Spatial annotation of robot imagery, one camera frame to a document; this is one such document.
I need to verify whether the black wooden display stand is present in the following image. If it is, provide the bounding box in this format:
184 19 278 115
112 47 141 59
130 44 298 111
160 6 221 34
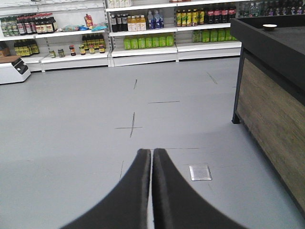
231 15 305 212

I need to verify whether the metal floor socket plate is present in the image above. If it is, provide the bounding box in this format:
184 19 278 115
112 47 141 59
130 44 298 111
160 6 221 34
189 165 212 181

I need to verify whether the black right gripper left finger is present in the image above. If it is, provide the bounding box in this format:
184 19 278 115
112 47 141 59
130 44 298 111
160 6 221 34
63 149 151 229

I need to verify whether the white supermarket shelf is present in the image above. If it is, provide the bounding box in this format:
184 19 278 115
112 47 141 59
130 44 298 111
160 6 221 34
0 0 305 72

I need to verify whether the white machine on floor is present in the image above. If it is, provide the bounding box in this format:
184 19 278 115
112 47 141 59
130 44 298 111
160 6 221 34
0 55 31 84

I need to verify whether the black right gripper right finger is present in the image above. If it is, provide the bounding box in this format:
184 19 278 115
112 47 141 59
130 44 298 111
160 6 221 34
152 148 243 229

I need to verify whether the small white bowl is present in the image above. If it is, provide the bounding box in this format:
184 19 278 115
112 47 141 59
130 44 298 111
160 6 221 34
263 24 277 31

